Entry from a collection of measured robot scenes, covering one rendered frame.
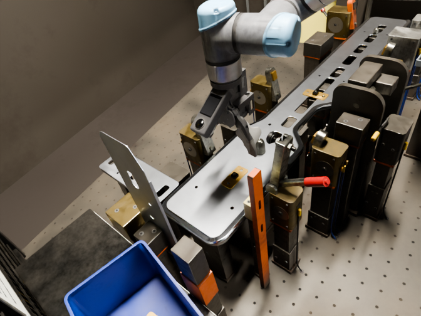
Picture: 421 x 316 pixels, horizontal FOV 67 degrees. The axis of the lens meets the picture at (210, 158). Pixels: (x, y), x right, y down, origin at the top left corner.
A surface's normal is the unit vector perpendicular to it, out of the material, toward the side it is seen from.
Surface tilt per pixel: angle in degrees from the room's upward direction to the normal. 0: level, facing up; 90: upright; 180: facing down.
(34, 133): 90
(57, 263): 0
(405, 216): 0
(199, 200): 0
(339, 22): 90
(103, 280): 90
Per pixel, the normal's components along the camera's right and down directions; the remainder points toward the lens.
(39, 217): -0.16, -0.72
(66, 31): 0.83, 0.27
